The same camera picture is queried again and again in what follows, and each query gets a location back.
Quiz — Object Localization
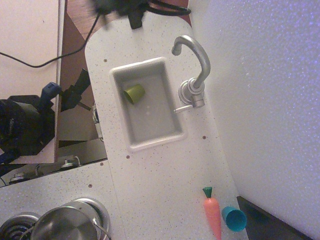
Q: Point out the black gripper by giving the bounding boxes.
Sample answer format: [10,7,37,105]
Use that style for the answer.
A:
[90,0,149,16]

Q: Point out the silver stove knob left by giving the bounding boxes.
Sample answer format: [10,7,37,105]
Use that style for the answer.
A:
[9,172,26,185]

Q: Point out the black cable bundle with plug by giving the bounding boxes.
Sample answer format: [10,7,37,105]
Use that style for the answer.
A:
[126,0,192,30]

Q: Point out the white toy sink basin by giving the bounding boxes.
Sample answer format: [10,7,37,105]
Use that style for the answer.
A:
[109,57,187,152]

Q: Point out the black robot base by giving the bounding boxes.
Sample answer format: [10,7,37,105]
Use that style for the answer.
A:
[0,95,55,165]

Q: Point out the silver faucet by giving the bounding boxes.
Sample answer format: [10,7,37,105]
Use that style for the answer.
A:
[171,34,211,114]

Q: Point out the orange toy carrot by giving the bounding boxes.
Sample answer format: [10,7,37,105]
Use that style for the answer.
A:
[202,186,222,240]

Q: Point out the silver stove knob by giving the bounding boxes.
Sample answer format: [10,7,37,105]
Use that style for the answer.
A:
[9,172,26,185]
[59,156,81,171]

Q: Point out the green plastic cup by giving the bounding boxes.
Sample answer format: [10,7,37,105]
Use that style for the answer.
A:
[123,84,146,105]

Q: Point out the silver stove burner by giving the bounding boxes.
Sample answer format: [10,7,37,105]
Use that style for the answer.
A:
[0,212,40,240]

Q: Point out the stainless steel pot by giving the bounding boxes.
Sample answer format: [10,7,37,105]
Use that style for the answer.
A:
[30,197,112,240]

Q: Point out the blue clamp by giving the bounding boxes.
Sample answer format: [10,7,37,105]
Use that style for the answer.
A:
[37,82,62,112]

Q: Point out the teal plastic cup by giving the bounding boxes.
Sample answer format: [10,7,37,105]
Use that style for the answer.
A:
[221,206,247,232]

